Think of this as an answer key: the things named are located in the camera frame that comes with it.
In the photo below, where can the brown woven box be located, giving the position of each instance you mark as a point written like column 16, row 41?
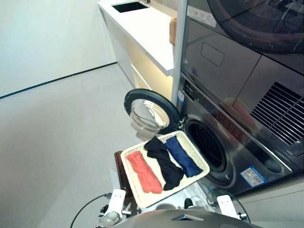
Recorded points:
column 173, row 31

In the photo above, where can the grey washing machine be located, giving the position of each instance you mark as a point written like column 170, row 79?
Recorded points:
column 240, row 147

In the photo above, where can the pale grey upright post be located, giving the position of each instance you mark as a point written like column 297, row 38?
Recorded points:
column 178, row 59

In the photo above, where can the dark dryer vent grille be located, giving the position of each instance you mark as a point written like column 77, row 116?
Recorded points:
column 280, row 114

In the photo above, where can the black garment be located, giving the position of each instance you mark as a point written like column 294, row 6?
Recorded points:
column 169, row 169

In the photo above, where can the grey dryer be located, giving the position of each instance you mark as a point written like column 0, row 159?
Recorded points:
column 237, row 66

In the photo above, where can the round washing machine door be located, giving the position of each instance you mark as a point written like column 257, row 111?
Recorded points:
column 152, row 95

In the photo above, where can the small blue machine sticker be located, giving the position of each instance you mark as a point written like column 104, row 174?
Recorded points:
column 181, row 97

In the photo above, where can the pale woven basket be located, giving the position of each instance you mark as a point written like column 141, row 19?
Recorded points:
column 190, row 152

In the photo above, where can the dark brown wooden stool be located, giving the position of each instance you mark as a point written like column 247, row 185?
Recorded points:
column 122, row 173

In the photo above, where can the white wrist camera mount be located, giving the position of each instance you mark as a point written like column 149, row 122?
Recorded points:
column 116, row 200
column 226, row 206

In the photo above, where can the black sink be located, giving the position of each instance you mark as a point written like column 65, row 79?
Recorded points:
column 129, row 6

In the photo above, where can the dark blue garment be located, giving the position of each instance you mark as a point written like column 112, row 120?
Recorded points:
column 183, row 156

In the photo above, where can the blue energy rating sticker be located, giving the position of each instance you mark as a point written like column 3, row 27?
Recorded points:
column 253, row 175

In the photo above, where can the silver robot torso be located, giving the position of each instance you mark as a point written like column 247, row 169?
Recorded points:
column 180, row 219

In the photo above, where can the white counter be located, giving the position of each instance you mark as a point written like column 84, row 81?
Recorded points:
column 147, row 33

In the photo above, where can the orange-red garment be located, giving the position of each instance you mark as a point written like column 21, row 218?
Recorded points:
column 145, row 173

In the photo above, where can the white dryer instruction label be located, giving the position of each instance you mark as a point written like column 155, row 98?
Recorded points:
column 202, row 15

